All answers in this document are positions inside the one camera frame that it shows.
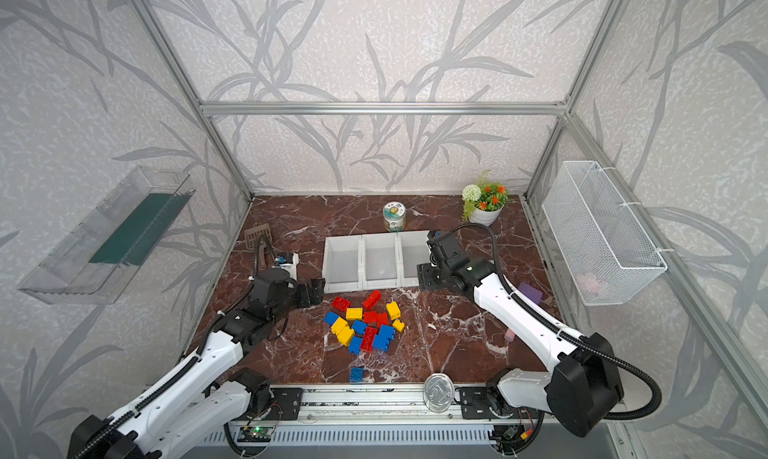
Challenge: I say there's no long red lego brick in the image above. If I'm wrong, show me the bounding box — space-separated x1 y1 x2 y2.
360 327 378 352
362 290 382 311

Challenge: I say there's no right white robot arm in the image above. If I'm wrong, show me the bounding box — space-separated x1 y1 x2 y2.
417 230 662 437

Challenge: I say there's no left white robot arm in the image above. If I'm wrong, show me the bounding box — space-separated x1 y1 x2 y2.
67 267 326 458

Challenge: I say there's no right white bin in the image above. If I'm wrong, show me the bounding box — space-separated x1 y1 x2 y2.
398 230 430 287

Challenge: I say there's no white bin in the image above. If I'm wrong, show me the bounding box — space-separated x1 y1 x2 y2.
398 230 430 287
322 235 363 294
362 233 398 290

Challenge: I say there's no brown litter scoop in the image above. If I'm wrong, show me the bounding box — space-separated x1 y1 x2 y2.
243 224 272 251

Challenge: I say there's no middle white bin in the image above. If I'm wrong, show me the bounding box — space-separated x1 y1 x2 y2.
362 233 398 290

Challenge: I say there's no left white bin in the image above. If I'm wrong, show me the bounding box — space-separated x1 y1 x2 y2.
322 235 363 294

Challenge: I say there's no potted artificial flower plant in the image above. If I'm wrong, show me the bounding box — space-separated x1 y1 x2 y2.
461 170 509 226

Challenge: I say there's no yellow lego brick left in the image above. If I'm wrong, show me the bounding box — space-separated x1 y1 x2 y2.
336 327 356 347

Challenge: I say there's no yellow lego brick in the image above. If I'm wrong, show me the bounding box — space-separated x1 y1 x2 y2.
336 327 356 347
345 307 364 322

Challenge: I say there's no yellow lego brick top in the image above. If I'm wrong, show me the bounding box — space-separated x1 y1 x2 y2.
345 307 364 322

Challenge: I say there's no purple scoop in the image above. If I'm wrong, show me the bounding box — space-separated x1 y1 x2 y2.
517 282 544 305

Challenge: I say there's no lone blue lego brick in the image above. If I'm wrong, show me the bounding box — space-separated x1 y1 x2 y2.
349 367 365 383

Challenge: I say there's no clear glass jar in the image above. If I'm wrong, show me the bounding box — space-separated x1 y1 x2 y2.
423 373 455 413

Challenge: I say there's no white wire mesh basket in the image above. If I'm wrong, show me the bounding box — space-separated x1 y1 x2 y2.
543 161 668 306

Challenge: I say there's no clear plastic wall shelf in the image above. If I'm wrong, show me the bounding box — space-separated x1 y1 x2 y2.
18 166 196 305

